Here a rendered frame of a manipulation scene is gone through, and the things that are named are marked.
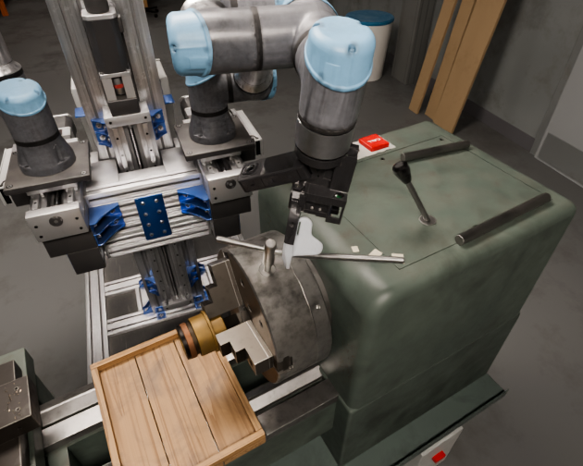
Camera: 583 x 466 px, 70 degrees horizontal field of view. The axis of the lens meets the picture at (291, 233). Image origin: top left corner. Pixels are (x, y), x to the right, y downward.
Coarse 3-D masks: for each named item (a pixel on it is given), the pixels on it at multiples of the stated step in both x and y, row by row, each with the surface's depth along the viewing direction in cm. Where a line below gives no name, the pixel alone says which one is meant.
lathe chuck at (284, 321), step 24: (264, 240) 88; (240, 264) 82; (240, 288) 88; (264, 288) 79; (288, 288) 80; (264, 312) 78; (288, 312) 79; (264, 336) 83; (288, 336) 79; (312, 336) 82; (312, 360) 86
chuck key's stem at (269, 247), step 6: (270, 240) 75; (264, 246) 76; (270, 246) 75; (276, 246) 75; (264, 252) 77; (270, 252) 76; (264, 258) 78; (270, 258) 77; (264, 264) 79; (270, 264) 79; (264, 270) 81; (270, 270) 82
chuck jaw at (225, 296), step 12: (216, 264) 87; (228, 264) 88; (216, 276) 87; (228, 276) 88; (216, 288) 87; (228, 288) 88; (204, 300) 90; (216, 300) 87; (228, 300) 88; (240, 300) 90; (216, 312) 88
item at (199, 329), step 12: (204, 312) 88; (180, 324) 87; (192, 324) 86; (204, 324) 86; (216, 324) 87; (180, 336) 84; (192, 336) 85; (204, 336) 85; (192, 348) 84; (204, 348) 85; (216, 348) 86
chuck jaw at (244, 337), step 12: (252, 324) 88; (216, 336) 86; (228, 336) 86; (240, 336) 86; (252, 336) 86; (228, 348) 86; (240, 348) 83; (252, 348) 83; (264, 348) 83; (240, 360) 85; (252, 360) 81; (264, 360) 81; (288, 360) 83
